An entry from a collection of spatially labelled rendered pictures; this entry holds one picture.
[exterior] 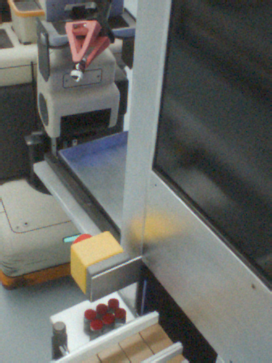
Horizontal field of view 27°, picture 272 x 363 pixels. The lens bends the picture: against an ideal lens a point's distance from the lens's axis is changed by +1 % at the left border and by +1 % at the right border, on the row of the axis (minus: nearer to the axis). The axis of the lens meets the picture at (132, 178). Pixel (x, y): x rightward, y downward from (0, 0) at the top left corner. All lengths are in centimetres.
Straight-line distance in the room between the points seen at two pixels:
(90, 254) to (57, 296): 126
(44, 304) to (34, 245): 26
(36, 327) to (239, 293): 143
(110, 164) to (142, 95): 57
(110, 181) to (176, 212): 51
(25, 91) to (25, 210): 43
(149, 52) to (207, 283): 31
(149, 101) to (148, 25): 10
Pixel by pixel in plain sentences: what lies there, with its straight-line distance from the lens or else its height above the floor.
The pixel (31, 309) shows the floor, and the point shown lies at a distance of 214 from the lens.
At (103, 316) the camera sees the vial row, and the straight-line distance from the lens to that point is 96.
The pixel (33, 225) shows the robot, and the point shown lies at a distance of 202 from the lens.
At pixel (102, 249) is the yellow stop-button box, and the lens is 91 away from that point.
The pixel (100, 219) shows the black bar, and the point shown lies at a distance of 114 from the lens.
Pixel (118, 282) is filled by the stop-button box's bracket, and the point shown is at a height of 99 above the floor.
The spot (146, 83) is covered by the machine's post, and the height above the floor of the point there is 133.
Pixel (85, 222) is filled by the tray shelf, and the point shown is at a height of 88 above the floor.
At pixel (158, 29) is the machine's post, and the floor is 141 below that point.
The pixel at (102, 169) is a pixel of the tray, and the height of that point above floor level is 88.
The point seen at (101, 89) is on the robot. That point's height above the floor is 80.
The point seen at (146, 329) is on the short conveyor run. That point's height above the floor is 93.
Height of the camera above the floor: 170
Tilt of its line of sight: 40 degrees down
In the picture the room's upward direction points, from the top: 5 degrees clockwise
